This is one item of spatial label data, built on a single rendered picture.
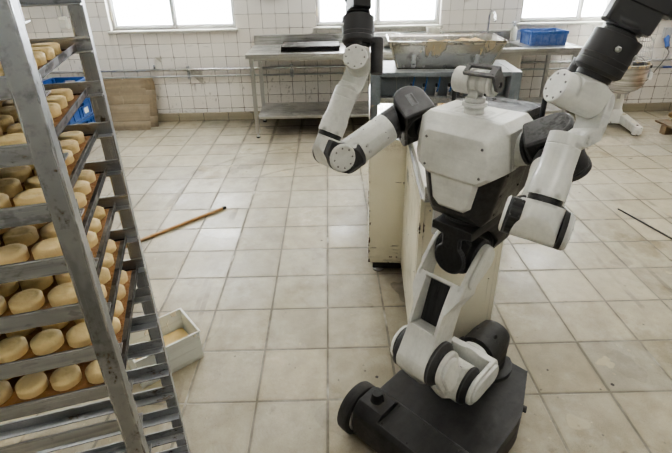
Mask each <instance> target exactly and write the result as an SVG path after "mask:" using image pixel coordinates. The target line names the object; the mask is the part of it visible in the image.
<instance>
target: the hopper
mask: <svg viewBox="0 0 672 453"><path fill-rule="evenodd" d="M386 36H387V39H388V43H389V45H390V48H391V51H392V54H393V58H394V62H395V65H396V68H397V69H456V68H457V67H458V66H467V65H468V63H469V62H471V63H479V64H487V65H493V63H494V62H495V60H496V59H497V57H498V55H499V54H500V52H501V51H502V49H503V48H504V46H505V45H506V43H507V42H508V40H507V39H505V38H503V37H501V36H499V35H497V34H495V33H444V34H386ZM475 37H476V38H479V39H481V40H484V41H459V40H458V39H460V38H466V39H471V38H475ZM430 39H432V40H436V41H428V40H430ZM449 39H450V40H451V41H446V40H449Z"/></svg>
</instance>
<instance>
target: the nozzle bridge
mask: <svg viewBox="0 0 672 453"><path fill-rule="evenodd" d="M493 65H495V66H501V67H502V72H503V77H504V87H503V90H502V91H501V92H500V93H498V94H497V95H496V96H498V97H504V98H510V99H516V100H518V99H519V92H520V86H521V80H522V73H523V72H522V71H520V70H519V69H517V68H516V67H514V66H513V65H511V64H510V63H508V62H507V61H505V60H495V62H494V63H493ZM454 70H455V69H397V68H396V65H395V62H394V61H383V74H382V75H371V74H370V120H371V119H373V118H374V117H376V116H377V113H378V105H380V103H394V102H393V97H394V94H395V93H396V91H397V90H399V89H400V88H402V87H405V86H410V83H413V80H414V77H415V82H414V86H416V87H419V88H421V89H422V87H423V83H426V78H427V77H428V81H427V86H426V94H427V95H428V97H429V98H430V99H431V101H432V102H433V103H449V102H451V98H452V88H451V94H450V95H451V96H450V97H447V96H446V95H447V94H446V92H447V87H448V83H451V78H452V74H453V72H454ZM439 77H441V80H440V85H439V89H438V97H434V87H435V83H439ZM467 95H468V94H467V93H463V97H459V92H457V93H456V100H462V99H465V96H467Z"/></svg>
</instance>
